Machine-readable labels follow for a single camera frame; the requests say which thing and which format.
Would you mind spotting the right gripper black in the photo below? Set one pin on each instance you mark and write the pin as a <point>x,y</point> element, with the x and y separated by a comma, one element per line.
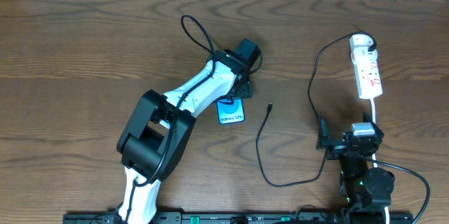
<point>341,143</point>

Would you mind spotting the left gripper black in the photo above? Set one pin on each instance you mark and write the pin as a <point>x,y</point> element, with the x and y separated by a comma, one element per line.
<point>240,93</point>

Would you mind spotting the Samsung Galaxy smartphone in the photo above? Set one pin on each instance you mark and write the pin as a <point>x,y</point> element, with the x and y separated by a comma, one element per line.
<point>230,111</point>

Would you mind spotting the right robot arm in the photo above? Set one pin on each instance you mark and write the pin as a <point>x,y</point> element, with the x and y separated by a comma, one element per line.
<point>368,190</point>

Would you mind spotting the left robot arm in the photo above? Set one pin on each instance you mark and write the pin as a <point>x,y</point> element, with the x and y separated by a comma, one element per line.
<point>156,135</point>

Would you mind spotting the white USB charger adapter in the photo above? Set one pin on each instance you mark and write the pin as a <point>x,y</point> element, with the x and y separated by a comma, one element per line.
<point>360,40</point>

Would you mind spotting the white power strip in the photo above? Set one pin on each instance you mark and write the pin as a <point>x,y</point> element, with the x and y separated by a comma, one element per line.
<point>366,73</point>

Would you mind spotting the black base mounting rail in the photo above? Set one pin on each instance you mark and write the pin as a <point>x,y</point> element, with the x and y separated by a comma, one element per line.
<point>166,217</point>

